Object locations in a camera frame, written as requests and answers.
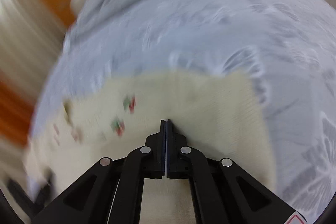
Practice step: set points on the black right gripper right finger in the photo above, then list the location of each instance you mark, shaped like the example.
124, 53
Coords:
223, 192

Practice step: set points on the orange curtain band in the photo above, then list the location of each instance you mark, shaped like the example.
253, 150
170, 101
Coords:
16, 114

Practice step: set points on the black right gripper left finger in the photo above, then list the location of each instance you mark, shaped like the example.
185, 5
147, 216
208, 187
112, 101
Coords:
111, 190

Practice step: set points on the beige striped curtain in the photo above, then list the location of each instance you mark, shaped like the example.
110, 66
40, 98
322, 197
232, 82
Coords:
31, 40

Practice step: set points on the cream knit sweater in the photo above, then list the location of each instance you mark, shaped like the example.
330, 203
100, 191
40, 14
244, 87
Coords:
219, 116

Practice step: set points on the blue butterfly bed sheet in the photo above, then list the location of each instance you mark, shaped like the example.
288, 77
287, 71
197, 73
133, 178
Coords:
285, 47

